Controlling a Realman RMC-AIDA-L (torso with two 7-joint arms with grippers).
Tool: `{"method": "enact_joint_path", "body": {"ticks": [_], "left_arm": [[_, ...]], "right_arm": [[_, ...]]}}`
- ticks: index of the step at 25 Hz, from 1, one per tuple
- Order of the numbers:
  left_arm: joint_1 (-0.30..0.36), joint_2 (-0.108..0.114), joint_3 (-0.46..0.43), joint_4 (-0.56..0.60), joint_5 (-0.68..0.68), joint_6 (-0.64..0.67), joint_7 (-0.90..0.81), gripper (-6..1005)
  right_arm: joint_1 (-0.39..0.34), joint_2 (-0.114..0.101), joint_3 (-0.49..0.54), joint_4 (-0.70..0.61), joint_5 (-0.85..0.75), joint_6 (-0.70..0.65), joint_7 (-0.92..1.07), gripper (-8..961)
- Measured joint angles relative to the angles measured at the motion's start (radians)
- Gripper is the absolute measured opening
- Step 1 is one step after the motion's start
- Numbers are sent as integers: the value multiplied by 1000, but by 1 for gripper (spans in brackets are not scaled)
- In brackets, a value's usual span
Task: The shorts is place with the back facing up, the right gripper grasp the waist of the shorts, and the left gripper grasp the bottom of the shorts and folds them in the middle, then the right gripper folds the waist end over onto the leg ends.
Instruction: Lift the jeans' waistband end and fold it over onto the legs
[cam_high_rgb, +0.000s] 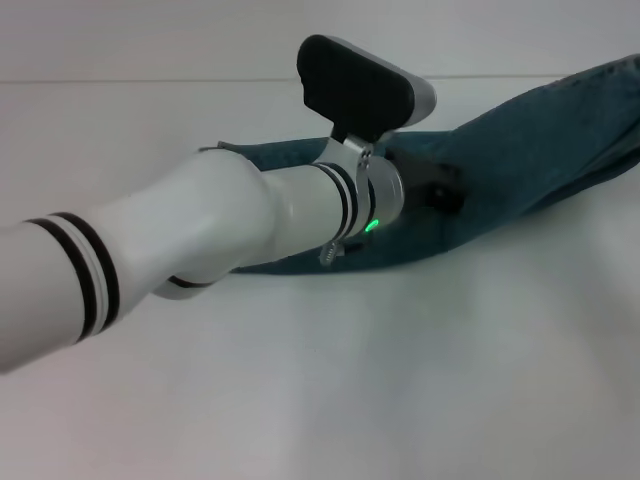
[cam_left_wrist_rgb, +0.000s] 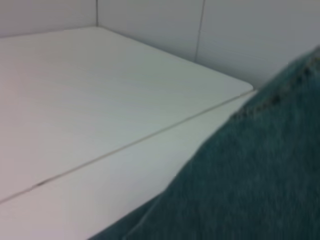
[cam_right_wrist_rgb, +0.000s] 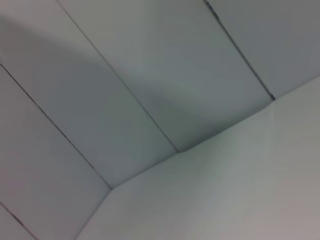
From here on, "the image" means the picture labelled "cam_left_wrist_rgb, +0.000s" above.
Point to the blue denim shorts with print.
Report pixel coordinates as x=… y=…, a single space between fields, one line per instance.
x=237 y=162

